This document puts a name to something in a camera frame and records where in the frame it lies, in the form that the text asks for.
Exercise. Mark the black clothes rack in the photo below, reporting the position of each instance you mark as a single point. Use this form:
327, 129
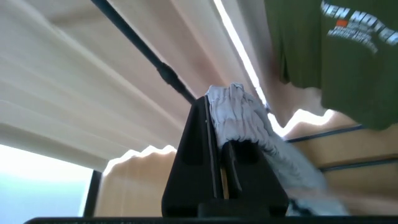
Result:
166, 73

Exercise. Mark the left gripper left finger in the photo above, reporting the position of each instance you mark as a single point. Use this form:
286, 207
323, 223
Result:
189, 174

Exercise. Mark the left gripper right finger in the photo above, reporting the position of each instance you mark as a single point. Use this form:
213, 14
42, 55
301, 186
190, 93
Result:
258, 186

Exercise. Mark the pale grey shorts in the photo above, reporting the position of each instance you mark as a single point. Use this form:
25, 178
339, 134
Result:
239, 115

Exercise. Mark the green long-sleeved shirt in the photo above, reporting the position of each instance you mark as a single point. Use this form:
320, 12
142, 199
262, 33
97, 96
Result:
351, 77

